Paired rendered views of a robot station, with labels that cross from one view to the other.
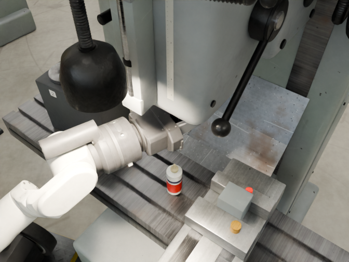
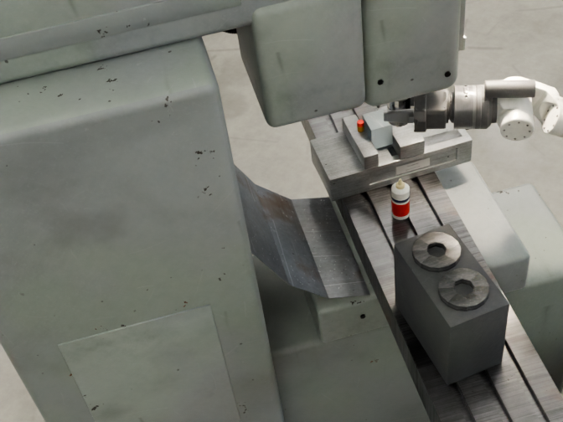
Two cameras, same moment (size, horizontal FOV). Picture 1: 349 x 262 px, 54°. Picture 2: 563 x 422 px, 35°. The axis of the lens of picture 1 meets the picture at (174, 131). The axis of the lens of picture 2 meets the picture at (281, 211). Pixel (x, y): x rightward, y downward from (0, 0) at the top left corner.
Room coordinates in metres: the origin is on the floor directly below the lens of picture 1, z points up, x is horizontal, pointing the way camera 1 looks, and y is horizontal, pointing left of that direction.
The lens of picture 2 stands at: (1.65, 0.77, 2.39)
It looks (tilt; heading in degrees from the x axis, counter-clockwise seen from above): 46 degrees down; 225
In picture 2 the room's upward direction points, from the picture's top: 9 degrees counter-clockwise
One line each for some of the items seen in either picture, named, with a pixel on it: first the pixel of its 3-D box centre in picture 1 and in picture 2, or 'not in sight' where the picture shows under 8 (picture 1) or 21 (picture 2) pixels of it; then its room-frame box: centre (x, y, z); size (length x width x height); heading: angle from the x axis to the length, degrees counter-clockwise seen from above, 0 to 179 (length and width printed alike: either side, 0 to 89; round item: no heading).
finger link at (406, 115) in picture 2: not in sight; (399, 117); (0.51, 0.00, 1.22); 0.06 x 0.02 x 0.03; 121
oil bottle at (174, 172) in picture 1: (174, 177); (400, 197); (0.50, 0.00, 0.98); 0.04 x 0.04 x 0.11
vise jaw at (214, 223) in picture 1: (220, 226); (400, 130); (0.34, -0.10, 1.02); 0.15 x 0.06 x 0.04; 55
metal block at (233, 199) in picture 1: (233, 202); (377, 129); (0.39, -0.13, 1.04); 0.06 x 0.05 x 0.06; 55
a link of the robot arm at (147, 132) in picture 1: (139, 135); (444, 108); (0.43, 0.07, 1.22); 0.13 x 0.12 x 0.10; 31
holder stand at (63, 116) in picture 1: (86, 104); (448, 301); (0.72, 0.25, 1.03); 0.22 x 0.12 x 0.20; 60
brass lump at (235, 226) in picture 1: (235, 226); not in sight; (0.33, -0.13, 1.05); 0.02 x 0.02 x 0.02
